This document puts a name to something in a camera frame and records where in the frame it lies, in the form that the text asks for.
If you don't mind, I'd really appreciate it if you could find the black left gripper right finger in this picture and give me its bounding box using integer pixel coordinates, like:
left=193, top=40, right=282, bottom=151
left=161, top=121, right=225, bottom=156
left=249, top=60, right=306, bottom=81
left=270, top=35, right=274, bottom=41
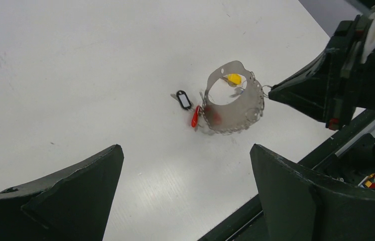
left=250, top=144, right=375, bottom=240

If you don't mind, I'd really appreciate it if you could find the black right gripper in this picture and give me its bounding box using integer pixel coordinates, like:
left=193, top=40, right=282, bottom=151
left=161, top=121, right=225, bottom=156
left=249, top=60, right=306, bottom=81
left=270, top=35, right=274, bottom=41
left=268, top=16, right=375, bottom=130

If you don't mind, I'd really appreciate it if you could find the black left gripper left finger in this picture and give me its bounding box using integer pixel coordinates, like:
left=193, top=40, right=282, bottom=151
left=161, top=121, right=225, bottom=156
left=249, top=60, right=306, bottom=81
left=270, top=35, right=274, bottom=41
left=0, top=145, right=124, bottom=240

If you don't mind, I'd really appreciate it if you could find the large steel keyring plate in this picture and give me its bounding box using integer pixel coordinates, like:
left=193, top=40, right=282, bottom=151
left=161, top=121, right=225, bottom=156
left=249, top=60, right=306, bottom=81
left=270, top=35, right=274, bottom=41
left=200, top=60, right=267, bottom=135

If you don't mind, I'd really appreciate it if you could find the red key tag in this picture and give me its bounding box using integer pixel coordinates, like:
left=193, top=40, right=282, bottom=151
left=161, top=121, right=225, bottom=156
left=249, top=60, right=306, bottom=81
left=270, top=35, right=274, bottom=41
left=191, top=105, right=201, bottom=128

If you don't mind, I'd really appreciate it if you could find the black key tag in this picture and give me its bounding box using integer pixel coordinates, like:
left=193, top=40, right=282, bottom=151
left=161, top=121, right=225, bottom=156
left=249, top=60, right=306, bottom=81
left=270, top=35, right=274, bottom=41
left=176, top=90, right=192, bottom=110

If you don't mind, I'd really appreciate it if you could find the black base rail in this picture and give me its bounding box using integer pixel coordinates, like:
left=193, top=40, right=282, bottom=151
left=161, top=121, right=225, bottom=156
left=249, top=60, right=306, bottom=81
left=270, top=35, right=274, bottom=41
left=202, top=110, right=375, bottom=240

